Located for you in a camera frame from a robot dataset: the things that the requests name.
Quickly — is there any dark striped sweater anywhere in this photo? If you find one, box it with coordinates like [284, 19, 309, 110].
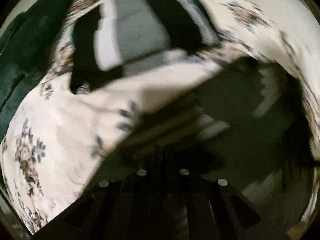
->
[92, 57, 314, 230]

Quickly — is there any floral bed blanket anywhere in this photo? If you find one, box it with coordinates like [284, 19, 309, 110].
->
[1, 0, 319, 239]

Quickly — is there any black grey white blocked garment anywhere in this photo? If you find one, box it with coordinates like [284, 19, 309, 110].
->
[69, 0, 221, 94]

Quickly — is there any dark green pillow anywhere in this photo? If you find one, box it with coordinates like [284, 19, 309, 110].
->
[1, 0, 73, 137]

